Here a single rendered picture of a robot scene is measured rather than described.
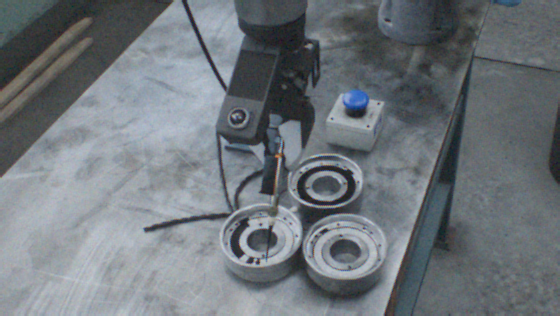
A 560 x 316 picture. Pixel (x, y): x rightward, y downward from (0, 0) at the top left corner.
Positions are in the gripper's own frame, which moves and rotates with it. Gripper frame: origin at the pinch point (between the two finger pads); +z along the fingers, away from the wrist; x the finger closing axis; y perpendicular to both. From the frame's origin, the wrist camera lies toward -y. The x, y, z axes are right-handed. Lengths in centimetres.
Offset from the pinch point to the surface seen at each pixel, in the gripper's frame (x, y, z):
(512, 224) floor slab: -35, 86, 93
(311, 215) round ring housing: -3.1, 2.7, 11.0
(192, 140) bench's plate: 20.0, 14.6, 13.3
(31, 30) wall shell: 152, 128, 85
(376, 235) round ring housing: -12.3, 1.1, 10.3
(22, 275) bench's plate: 30.2, -15.2, 13.3
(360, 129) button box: -5.6, 19.1, 9.0
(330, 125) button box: -0.9, 19.3, 9.4
